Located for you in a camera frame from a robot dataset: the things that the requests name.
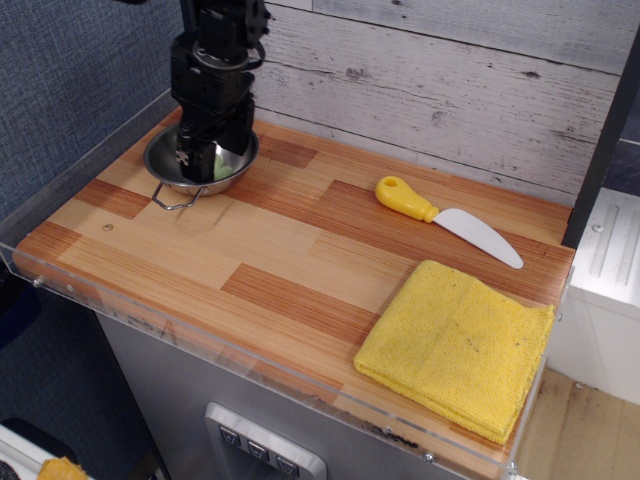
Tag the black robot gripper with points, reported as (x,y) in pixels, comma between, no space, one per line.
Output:
(217,108)

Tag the light green toy broccoli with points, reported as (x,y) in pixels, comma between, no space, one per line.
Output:
(221,170)

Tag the yellow object bottom left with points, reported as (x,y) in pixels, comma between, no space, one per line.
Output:
(61,469)

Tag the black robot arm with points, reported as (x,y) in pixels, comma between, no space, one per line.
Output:
(228,31)

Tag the yellow folded cloth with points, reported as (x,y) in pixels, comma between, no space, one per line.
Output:
(458,347)

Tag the small steel bowl with handles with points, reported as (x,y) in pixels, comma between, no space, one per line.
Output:
(160,161)

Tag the white ribbed side platform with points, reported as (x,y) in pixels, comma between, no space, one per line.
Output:
(596,340)

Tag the black right vertical post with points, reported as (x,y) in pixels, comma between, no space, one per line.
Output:
(612,130)

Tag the yellow handled white toy knife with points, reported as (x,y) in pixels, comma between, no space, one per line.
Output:
(396,194)

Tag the grey toy fridge cabinet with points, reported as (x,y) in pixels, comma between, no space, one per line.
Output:
(301,387)

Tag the clear acrylic table guard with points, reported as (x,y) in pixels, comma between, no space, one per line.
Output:
(301,243)

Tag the silver dispenser button panel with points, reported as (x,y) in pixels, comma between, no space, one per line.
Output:
(262,444)

